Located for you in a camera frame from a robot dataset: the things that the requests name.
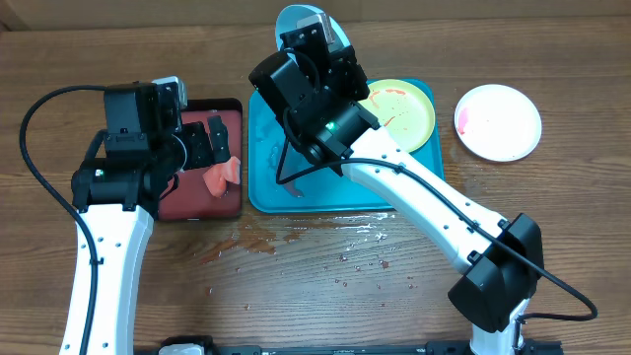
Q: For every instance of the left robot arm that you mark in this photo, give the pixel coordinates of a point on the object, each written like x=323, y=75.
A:
x=127, y=171

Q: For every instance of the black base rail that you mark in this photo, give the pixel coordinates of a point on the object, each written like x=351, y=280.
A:
x=205, y=345

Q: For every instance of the black tray with red water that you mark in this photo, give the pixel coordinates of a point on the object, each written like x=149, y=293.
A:
x=192, y=200

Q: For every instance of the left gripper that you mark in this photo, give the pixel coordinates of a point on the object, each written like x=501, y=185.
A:
x=195, y=141

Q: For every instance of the white plate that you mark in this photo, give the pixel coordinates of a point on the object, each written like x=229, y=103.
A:
x=498, y=123

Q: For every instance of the teal plastic tray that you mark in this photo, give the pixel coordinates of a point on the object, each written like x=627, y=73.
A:
x=322, y=191

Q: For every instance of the light blue plate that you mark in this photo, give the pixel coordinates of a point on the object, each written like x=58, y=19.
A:
x=299, y=15

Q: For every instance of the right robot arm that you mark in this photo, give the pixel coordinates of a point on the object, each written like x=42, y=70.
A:
x=316, y=89

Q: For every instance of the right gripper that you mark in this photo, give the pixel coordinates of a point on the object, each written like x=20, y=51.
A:
x=352, y=76

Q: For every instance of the yellow-green plate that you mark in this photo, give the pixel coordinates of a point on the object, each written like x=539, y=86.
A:
x=405, y=109

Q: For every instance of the green scrubbing sponge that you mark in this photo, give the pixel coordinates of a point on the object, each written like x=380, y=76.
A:
x=219, y=176

